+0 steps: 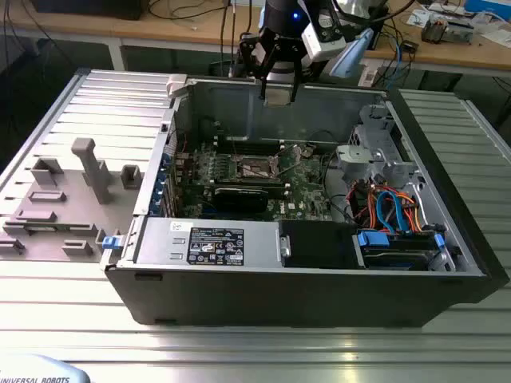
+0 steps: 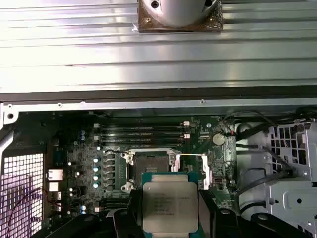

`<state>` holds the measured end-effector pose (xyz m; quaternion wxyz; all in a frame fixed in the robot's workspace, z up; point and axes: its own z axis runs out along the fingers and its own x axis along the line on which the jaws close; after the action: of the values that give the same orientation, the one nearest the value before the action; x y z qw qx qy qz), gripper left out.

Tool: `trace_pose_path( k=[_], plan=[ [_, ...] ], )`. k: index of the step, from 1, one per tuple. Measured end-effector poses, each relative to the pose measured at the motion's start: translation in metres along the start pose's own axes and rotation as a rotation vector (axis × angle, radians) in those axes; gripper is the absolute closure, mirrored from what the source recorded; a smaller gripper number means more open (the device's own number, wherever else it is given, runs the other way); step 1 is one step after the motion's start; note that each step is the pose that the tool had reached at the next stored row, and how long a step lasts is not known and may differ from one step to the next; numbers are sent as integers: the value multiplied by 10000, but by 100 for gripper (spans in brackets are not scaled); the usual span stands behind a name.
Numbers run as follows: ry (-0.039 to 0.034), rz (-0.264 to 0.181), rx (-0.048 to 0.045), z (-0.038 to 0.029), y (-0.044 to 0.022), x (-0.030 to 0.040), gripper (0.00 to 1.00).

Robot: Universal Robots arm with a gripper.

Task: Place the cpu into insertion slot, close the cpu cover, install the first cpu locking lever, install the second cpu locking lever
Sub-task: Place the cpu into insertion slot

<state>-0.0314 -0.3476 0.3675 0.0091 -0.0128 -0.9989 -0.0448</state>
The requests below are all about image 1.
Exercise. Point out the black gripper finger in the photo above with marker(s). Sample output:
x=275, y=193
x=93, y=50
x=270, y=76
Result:
x=298, y=76
x=264, y=88

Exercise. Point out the silver CPU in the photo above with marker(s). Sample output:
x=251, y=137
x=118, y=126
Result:
x=278, y=97

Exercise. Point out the thin metal locking lever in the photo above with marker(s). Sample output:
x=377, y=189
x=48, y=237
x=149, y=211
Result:
x=236, y=148
x=289, y=167

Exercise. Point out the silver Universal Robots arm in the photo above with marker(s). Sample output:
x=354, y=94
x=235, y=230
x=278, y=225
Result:
x=351, y=56

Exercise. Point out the black RAM slot row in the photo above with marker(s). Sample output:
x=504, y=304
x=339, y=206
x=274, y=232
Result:
x=225, y=145
x=247, y=183

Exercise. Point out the CPU socket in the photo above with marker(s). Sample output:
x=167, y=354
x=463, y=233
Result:
x=251, y=169

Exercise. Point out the blue expansion slot clips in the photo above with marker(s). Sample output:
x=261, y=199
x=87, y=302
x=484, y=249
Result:
x=159, y=187

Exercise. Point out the pale blue Universal Robots cover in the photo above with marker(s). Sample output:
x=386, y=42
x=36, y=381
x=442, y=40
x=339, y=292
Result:
x=40, y=369

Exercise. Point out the beige plastic case latch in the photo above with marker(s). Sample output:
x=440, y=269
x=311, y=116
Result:
x=177, y=84

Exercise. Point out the tall black box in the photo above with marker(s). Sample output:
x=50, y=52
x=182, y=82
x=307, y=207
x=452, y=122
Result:
x=381, y=40

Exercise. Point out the wooden desk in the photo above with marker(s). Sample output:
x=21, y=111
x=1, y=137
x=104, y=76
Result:
x=179, y=30

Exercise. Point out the silver metal drive cage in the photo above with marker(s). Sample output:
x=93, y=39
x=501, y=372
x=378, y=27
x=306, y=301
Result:
x=359, y=159

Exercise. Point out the green motherboard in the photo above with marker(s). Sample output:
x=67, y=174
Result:
x=303, y=187

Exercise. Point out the black graphics card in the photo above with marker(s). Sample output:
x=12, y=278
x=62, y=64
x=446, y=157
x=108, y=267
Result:
x=239, y=199

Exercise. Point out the small black device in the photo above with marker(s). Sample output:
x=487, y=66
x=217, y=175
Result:
x=410, y=46

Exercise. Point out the printed paper leaflet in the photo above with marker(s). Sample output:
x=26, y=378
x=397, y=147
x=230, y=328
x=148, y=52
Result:
x=419, y=16

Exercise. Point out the metal heat sink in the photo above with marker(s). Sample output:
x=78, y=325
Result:
x=434, y=32

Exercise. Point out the grey metal device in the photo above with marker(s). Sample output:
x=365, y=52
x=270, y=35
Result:
x=461, y=34

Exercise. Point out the hard disk in blue carrier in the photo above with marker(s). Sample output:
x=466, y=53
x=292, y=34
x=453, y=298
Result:
x=373, y=239

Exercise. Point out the grey power supply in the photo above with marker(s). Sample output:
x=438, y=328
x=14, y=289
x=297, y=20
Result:
x=159, y=243

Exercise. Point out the black box on desk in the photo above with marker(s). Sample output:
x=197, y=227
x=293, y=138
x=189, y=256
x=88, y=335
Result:
x=88, y=8

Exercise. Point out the blue cardboard box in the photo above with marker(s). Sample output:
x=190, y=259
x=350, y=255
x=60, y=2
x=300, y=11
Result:
x=487, y=5

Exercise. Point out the white paper sheet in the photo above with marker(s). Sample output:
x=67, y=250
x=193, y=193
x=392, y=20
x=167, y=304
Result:
x=499, y=36

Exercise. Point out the black PC case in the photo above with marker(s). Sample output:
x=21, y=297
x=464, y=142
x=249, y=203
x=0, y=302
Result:
x=279, y=295

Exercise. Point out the blue case latch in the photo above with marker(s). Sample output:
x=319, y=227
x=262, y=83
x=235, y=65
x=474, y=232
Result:
x=111, y=242

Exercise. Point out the grey parts rack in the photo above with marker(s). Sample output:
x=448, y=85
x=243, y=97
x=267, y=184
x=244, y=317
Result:
x=72, y=207

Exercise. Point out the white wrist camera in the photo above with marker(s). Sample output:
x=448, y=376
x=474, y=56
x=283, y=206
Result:
x=321, y=42

